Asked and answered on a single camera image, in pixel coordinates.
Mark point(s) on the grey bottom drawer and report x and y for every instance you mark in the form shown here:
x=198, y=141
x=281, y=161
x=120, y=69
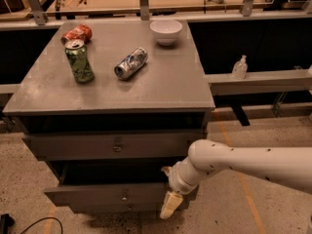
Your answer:
x=117, y=208

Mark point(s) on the clear sanitizer pump bottle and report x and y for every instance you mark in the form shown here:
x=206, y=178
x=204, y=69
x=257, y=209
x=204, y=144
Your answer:
x=240, y=68

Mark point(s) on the red soda can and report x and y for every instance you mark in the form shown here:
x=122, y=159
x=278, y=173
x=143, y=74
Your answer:
x=82, y=32

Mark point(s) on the green soda can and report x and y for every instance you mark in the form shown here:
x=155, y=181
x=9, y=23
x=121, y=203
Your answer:
x=76, y=53

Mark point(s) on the black device on floor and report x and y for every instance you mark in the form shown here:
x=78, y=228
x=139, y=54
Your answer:
x=6, y=221

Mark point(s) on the grey drawer cabinet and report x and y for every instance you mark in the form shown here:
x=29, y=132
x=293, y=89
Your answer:
x=168, y=93

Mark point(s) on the grey drawer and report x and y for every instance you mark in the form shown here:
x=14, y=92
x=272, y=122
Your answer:
x=104, y=183
x=117, y=208
x=110, y=145

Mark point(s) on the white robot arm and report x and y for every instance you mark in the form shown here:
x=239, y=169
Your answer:
x=288, y=166

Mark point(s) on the crushed silver blue can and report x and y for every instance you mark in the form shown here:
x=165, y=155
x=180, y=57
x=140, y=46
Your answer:
x=132, y=63

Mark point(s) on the wooden workbench in background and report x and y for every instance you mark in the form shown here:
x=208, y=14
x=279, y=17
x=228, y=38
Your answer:
x=43, y=10

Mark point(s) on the grey top drawer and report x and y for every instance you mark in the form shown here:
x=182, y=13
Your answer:
x=110, y=145

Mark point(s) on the white bowl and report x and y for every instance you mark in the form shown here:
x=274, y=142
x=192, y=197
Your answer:
x=166, y=31

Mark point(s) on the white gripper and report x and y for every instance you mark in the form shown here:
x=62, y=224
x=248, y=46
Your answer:
x=177, y=179

